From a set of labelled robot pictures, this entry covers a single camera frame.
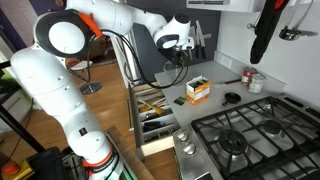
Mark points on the red emergency stop button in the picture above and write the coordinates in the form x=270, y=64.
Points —
x=11, y=168

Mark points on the wooden kitchen drawer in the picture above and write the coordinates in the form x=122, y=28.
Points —
x=153, y=132

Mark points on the white labelled tin can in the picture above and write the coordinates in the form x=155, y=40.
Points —
x=256, y=84

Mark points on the orange tea box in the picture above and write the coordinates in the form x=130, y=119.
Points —
x=198, y=90

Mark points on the white upper cabinets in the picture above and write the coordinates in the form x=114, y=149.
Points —
x=247, y=6

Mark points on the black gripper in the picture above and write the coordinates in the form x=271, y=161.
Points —
x=175, y=56

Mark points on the small black cast skillet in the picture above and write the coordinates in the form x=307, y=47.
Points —
x=232, y=98

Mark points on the stainless gas stove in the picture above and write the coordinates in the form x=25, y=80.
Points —
x=274, y=138

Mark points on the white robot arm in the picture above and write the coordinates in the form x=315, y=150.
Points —
x=43, y=74

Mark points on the green tea bag packet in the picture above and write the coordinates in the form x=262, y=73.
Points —
x=180, y=101

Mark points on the clear glass jar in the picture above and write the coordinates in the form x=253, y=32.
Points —
x=172, y=71

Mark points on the hanging metal ladle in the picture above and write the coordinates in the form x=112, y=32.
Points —
x=294, y=33

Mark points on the red labelled tin can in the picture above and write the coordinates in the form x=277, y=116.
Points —
x=247, y=75

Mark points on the white wall outlet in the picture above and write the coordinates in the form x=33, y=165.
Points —
x=226, y=61

